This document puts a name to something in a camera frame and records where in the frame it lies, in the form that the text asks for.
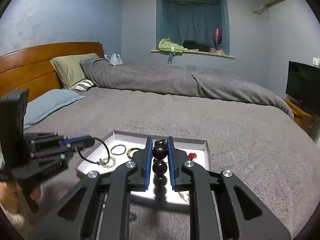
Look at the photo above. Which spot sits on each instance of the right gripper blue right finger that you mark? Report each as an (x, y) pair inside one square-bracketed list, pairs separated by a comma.
[(221, 205)]

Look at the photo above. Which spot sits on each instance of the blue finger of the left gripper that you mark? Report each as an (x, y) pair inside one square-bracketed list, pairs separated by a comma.
[(77, 147), (84, 141)]

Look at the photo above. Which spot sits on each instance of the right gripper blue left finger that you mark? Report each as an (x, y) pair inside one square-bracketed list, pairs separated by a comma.
[(98, 206)]

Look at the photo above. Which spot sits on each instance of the thin grey bangle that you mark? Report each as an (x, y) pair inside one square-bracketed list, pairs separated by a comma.
[(118, 149)]

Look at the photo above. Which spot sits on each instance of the person's left hand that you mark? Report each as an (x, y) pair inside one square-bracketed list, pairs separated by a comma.
[(9, 198)]

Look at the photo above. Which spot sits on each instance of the grey shallow cardboard tray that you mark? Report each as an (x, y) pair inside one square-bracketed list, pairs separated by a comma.
[(95, 159)]

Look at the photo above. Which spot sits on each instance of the light blue pillow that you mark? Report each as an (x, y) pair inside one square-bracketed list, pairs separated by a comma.
[(48, 103)]

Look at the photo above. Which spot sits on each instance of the striped pillow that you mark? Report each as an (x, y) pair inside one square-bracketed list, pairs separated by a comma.
[(82, 86)]

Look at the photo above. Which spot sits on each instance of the grey duvet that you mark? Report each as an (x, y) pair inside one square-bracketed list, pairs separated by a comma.
[(183, 80)]

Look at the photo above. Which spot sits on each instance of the olive green pillow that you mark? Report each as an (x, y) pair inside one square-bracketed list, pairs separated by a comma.
[(69, 70)]

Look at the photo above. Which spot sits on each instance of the grey bed blanket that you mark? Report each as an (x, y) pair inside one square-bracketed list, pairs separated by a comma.
[(262, 145)]

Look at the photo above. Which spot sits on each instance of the white plastic bag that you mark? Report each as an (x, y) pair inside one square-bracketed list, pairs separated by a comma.
[(114, 59)]

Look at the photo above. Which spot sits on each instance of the wooden headboard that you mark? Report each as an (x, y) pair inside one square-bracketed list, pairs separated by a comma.
[(30, 68)]

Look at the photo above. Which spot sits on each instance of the wooden tv stand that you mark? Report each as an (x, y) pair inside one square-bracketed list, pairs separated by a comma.
[(304, 120)]

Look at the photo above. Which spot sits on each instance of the green cloth on sill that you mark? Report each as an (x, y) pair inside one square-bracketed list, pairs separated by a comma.
[(167, 45)]

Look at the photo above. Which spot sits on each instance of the black clothes on sill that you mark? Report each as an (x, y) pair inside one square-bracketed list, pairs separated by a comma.
[(193, 45)]

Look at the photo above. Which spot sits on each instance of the black television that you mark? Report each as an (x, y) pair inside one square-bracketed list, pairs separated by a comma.
[(303, 85)]

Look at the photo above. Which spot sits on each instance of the wooden window sill shelf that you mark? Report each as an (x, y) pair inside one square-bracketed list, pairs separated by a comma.
[(196, 53)]

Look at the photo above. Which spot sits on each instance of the teal curtain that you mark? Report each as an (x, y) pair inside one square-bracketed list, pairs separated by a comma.
[(194, 20)]

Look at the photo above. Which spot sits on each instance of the pink wine glass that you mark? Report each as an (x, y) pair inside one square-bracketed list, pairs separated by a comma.
[(217, 35)]

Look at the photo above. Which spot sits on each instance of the white wall sockets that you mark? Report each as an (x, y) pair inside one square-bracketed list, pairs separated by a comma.
[(316, 62)]

